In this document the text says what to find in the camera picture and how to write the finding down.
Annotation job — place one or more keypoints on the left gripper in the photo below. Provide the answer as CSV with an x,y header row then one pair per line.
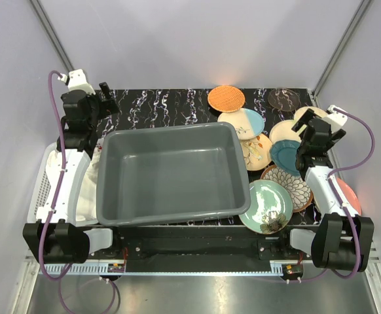
x,y
107,107

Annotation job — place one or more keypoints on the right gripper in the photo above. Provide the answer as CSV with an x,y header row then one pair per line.
x,y
332,138

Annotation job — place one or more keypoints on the teal embossed plate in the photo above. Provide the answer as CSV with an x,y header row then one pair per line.
x,y
284,154

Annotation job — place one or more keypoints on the cream and blue plate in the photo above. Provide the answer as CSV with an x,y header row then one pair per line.
x,y
246,122

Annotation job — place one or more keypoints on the orange woven plate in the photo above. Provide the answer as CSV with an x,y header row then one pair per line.
x,y
226,99

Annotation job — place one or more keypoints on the mint green flower plate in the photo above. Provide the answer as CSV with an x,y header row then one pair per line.
x,y
271,208

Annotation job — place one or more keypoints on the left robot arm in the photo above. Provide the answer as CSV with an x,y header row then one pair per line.
x,y
55,236

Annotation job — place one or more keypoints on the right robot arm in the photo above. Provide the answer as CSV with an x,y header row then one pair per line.
x,y
342,241

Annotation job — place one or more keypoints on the grey plastic bin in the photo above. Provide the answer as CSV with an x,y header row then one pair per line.
x,y
172,174

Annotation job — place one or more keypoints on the beige wooden round plate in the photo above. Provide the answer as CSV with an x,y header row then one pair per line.
x,y
317,111

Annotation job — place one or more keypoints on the cream green centre plate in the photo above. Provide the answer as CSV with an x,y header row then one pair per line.
x,y
283,131

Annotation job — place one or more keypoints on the dark transparent glass plate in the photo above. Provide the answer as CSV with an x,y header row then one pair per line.
x,y
284,99

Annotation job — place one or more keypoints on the cream leaf pattern plate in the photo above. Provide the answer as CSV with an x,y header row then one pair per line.
x,y
256,152

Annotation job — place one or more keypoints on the white petal pattern bowl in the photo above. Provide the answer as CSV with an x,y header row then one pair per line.
x,y
301,195

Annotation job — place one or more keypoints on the pink and cream plate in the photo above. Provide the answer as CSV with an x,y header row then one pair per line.
x,y
349,195

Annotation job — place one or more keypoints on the white cloth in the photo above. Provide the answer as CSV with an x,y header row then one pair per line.
x,y
86,205

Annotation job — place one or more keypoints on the white plastic basket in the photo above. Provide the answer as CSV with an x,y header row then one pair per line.
x,y
42,186

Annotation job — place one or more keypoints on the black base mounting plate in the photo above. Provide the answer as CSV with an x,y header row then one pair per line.
x,y
200,250

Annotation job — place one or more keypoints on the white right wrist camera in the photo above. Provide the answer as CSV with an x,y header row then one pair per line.
x,y
336,118

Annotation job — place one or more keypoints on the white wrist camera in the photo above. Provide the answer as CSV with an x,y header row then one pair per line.
x,y
336,118
77,80

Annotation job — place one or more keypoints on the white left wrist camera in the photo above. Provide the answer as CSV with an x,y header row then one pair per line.
x,y
77,80

